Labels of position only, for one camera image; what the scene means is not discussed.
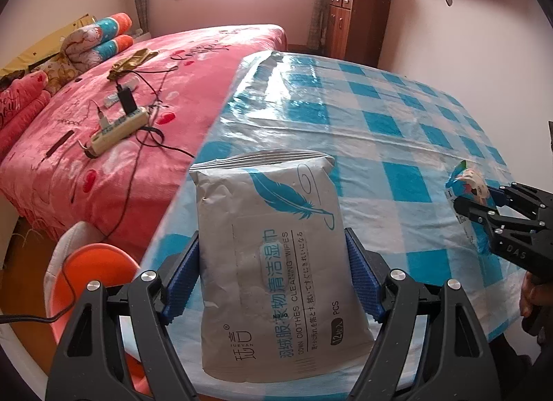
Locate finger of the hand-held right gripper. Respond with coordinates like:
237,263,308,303
453,195,505,238
487,182,553,221

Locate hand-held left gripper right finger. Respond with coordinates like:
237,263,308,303
345,227,506,401

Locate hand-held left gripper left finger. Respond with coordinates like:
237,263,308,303
45,232,200,401

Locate small colourful snack wrapper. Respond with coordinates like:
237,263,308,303
445,160,491,212

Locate large white powder bag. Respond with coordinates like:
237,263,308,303
189,149,374,382

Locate orange plastic bin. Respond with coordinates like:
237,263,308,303
45,242,157,401

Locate person's right hand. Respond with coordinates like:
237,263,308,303
519,272,553,321

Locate white plastic bin liner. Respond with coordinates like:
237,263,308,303
44,220,143,298

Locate blue checkered tablecloth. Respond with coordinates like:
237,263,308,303
139,50,525,399

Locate white power strip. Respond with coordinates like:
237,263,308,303
88,107,150,158

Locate white round surface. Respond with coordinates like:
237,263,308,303
0,323,58,385

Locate dark thin stick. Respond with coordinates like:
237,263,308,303
47,130,75,156

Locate black charger plug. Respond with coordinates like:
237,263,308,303
116,85,137,115

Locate brown wooden cabinet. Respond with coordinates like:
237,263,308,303
325,0,393,68

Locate gold brown cloth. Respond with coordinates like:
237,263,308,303
108,49,159,81

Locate pink lettered folded blanket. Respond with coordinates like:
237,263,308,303
0,70,51,156

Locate beige floral pillow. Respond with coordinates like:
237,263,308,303
32,53,81,95

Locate folded teal orange quilt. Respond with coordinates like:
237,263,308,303
60,13,135,72

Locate yellow headboard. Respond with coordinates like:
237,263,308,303
0,14,98,77

